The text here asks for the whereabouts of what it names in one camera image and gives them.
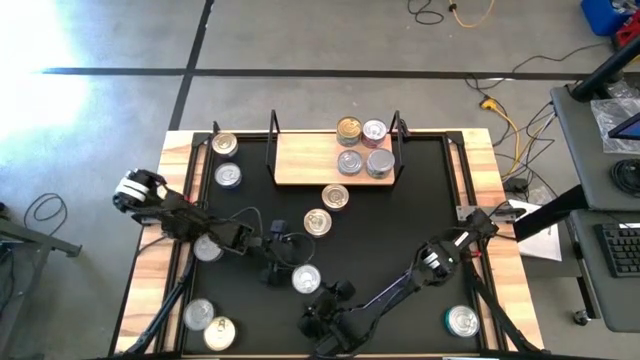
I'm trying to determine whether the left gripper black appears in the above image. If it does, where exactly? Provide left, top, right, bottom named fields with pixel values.
left=259, top=233, right=296, bottom=287

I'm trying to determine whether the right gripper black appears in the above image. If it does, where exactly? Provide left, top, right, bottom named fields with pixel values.
left=298, top=279, right=359, bottom=351

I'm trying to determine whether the gold-lid can blue red label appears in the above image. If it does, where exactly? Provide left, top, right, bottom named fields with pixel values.
left=303, top=208, right=334, bottom=238
left=320, top=182, right=351, bottom=212

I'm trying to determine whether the silver-lid can green label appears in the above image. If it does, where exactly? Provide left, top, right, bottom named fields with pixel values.
left=336, top=149, right=365, bottom=177

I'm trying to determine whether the silver-lid can white teal label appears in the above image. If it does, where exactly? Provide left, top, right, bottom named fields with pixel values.
left=365, top=147, right=397, bottom=180

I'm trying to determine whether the gold-lid can olive label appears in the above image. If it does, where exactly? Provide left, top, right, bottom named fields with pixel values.
left=335, top=116, right=364, bottom=148

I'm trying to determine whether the silver-lid can red label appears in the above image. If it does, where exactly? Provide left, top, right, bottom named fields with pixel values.
left=361, top=118, right=389, bottom=150

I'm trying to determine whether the black table mat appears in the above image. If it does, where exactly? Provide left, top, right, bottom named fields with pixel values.
left=180, top=133, right=485, bottom=357

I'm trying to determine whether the silver-lid can blue label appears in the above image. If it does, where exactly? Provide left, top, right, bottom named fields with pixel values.
left=214, top=162, right=243, bottom=190

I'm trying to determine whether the gold-lid can cream label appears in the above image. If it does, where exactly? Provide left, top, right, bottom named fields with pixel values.
left=210, top=131, right=239, bottom=159

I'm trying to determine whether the white paper sheet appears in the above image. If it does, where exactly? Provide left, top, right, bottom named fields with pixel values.
left=507, top=198, right=564, bottom=263

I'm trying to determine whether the black power brick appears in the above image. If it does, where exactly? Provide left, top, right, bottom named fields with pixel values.
left=502, top=176, right=532, bottom=194

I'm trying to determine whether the grey metal stand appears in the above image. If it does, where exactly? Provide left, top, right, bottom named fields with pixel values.
left=0, top=202, right=84, bottom=301

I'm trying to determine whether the grey desk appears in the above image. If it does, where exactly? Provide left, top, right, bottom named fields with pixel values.
left=549, top=82, right=640, bottom=211
left=569, top=208, right=640, bottom=334

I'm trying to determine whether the black keyboard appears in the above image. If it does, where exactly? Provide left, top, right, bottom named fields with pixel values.
left=593, top=222, right=640, bottom=279

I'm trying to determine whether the clear plastic bag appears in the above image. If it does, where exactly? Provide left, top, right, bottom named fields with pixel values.
left=589, top=96, right=640, bottom=155

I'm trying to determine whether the monitor with blue screen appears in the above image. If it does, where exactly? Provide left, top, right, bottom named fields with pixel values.
left=607, top=112, right=640, bottom=141

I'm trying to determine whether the black pole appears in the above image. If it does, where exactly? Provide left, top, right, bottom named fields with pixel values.
left=571, top=47, right=640, bottom=103

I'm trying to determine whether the blue bin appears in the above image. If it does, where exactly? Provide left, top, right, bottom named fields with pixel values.
left=580, top=0, right=635, bottom=37

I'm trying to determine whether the red box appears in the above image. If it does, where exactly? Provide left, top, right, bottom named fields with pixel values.
left=614, top=22, right=640, bottom=50

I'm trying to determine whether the black diagonal frame strut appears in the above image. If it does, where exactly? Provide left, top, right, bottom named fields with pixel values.
left=119, top=269, right=194, bottom=357
left=462, top=254, right=546, bottom=357

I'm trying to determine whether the wooden shelf black metal frame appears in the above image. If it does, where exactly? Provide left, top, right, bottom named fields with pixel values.
left=267, top=108, right=411, bottom=189

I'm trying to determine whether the black metal table frame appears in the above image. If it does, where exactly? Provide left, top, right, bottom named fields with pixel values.
left=172, top=128, right=501, bottom=359

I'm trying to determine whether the yellow extension cord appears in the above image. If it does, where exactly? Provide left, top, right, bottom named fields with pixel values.
left=478, top=96, right=527, bottom=174

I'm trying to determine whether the black cable loop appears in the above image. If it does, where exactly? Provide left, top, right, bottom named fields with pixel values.
left=23, top=192, right=69, bottom=237

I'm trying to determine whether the black cable bundle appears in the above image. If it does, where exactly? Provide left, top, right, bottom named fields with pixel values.
left=492, top=99, right=559, bottom=199

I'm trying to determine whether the yellow cable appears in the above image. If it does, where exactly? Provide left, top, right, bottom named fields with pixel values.
left=448, top=0, right=497, bottom=29

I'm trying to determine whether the black cable coil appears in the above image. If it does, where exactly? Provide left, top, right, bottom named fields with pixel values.
left=610, top=158, right=640, bottom=197

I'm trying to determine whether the long black cable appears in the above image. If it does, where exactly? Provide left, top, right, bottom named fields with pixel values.
left=463, top=41, right=612, bottom=94

